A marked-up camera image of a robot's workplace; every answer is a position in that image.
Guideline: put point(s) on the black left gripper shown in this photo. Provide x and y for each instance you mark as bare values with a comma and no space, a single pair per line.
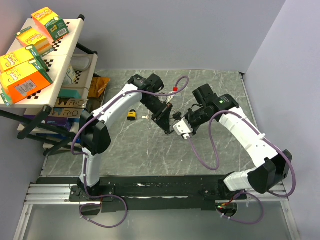
163,114

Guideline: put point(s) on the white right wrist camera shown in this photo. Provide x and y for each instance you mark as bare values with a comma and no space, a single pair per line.
183,128

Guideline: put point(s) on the orange snack bag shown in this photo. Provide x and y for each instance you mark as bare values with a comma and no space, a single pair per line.
98,86

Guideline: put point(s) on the orange sponge box top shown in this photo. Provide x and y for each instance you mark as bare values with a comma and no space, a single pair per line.
50,23

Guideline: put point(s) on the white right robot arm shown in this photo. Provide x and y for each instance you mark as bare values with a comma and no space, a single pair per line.
271,165

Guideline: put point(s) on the yellow sponge box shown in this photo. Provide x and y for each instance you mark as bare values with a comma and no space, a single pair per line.
20,56

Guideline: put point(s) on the yellow sponge pack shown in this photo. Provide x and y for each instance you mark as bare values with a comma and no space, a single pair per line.
30,36

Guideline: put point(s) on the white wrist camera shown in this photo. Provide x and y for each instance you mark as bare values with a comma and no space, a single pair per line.
174,94
183,128

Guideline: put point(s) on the white folding shelf rack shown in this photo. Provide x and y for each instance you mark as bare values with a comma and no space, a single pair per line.
32,111

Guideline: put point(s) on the yellow padlock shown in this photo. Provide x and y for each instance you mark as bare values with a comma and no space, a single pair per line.
132,115

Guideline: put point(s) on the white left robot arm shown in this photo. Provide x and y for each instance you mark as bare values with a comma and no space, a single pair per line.
94,127

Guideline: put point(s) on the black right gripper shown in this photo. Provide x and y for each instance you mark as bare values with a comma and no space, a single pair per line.
187,115

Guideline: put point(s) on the large orange sponge box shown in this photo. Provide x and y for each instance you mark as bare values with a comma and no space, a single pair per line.
23,81

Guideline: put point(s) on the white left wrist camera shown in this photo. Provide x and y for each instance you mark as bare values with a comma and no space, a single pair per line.
174,94

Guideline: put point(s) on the aluminium frame rail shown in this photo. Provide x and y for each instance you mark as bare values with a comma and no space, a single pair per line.
59,194

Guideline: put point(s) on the black padlock keys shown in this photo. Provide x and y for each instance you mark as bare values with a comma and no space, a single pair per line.
177,115

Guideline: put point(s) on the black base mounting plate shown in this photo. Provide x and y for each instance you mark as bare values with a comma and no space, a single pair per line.
167,192

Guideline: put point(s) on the teal box on shelf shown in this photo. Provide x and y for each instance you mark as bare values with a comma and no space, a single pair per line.
69,93

